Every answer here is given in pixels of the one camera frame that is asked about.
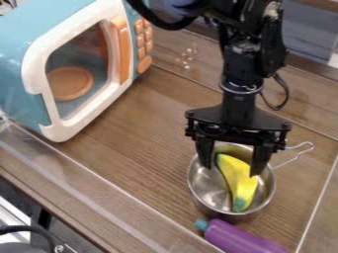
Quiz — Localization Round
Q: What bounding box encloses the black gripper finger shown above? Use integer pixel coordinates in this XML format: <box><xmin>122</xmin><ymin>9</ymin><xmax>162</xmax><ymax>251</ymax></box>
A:
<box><xmin>250</xmin><ymin>145</ymin><xmax>274</xmax><ymax>176</ymax></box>
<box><xmin>195</xmin><ymin>136</ymin><xmax>214</xmax><ymax>168</ymax></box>

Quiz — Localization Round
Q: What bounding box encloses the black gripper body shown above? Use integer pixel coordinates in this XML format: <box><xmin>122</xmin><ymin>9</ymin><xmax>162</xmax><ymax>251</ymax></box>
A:
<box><xmin>184</xmin><ymin>93</ymin><xmax>291</xmax><ymax>153</ymax></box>

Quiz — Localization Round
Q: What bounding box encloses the yellow toy banana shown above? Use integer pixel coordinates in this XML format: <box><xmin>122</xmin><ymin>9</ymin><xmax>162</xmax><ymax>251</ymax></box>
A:
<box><xmin>215</xmin><ymin>153</ymin><xmax>258</xmax><ymax>212</ymax></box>

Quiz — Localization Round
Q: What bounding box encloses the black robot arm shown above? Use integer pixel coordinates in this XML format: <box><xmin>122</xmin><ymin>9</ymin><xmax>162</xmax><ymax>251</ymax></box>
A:
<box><xmin>127</xmin><ymin>0</ymin><xmax>290</xmax><ymax>176</ymax></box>

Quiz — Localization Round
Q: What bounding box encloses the purple toy eggplant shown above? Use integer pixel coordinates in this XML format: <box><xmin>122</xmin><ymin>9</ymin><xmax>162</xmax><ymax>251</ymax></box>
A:
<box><xmin>194</xmin><ymin>218</ymin><xmax>289</xmax><ymax>253</ymax></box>

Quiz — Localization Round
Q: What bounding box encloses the blue grey sofa background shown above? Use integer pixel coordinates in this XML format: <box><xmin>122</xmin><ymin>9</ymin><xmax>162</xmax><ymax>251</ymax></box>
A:
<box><xmin>150</xmin><ymin>0</ymin><xmax>338</xmax><ymax>64</ymax></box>

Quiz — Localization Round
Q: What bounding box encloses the orange microwave turntable plate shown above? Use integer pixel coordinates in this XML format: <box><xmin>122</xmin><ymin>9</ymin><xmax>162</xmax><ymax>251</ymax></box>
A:
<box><xmin>48</xmin><ymin>66</ymin><xmax>94</xmax><ymax>102</ymax></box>

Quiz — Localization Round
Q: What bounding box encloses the blue toy microwave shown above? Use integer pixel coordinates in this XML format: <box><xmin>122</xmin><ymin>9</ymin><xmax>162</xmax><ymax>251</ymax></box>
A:
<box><xmin>0</xmin><ymin>0</ymin><xmax>154</xmax><ymax>142</ymax></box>

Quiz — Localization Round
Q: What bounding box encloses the silver pot with wire handle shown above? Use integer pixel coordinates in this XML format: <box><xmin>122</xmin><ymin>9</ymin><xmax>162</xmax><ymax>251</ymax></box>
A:
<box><xmin>187</xmin><ymin>141</ymin><xmax>314</xmax><ymax>223</ymax></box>

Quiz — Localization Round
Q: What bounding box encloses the black cable bottom left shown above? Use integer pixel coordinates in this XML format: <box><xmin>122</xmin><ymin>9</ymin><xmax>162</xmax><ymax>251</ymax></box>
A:
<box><xmin>0</xmin><ymin>223</ymin><xmax>56</xmax><ymax>253</ymax></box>

